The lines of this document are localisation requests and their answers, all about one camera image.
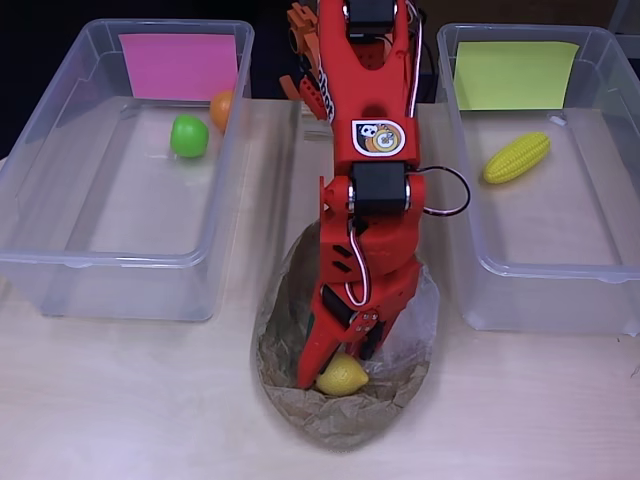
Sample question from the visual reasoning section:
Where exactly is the yellow toy lemon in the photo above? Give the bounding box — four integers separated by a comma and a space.
315, 352, 370, 397

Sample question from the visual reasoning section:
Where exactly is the yellow toy corn cob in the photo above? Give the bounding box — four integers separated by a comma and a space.
482, 131, 552, 186

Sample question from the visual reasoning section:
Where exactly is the toy orange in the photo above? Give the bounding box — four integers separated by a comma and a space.
209, 89, 236, 133

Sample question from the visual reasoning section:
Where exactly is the green toy apple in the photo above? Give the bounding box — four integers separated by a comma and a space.
170, 114, 210, 159

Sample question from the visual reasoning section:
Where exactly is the clear plastic bin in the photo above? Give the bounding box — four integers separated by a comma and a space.
436, 22, 640, 335
0, 18, 256, 323

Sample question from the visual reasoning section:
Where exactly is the crumpled brown paper bag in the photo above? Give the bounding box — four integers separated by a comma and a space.
251, 219, 441, 449

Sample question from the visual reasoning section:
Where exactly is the yellow paper note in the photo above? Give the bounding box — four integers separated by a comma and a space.
453, 41, 581, 111

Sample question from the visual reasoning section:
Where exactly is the pink paper note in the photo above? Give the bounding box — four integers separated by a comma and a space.
118, 33, 238, 103

